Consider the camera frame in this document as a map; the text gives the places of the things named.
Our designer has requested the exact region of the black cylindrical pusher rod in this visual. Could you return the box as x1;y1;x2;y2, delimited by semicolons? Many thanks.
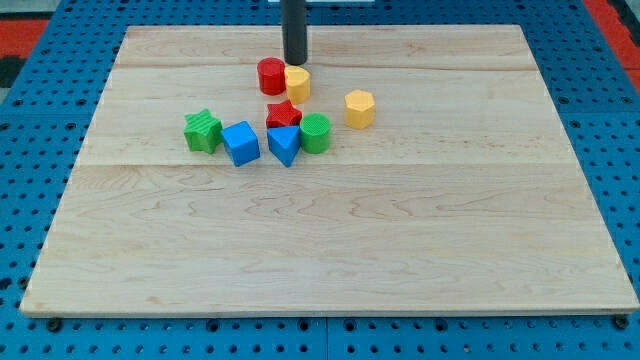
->
280;0;308;66

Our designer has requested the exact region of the yellow heart block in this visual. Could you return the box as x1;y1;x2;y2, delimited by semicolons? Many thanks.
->
284;65;311;105

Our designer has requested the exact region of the red star block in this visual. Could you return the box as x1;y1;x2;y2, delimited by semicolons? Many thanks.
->
265;100;303;128

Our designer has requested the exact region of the green star block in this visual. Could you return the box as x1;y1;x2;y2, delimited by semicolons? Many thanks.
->
183;109;223;154

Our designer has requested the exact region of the red cylinder block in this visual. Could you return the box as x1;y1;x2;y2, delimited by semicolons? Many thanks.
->
257;57;286;96

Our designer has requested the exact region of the yellow hexagon block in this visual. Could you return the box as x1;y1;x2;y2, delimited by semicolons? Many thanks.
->
344;90;375;130

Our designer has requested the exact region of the green cylinder block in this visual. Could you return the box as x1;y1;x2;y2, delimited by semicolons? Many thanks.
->
300;113;331;154

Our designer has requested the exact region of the blue triangle block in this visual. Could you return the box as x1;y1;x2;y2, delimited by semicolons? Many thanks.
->
267;126;301;167

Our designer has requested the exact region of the blue cube block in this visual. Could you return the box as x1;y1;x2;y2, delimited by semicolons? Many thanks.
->
221;121;261;167

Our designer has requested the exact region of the light wooden board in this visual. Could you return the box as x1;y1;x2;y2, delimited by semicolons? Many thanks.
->
20;25;639;318

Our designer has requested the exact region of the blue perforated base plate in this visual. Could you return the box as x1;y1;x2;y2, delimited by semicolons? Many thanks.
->
1;0;639;359

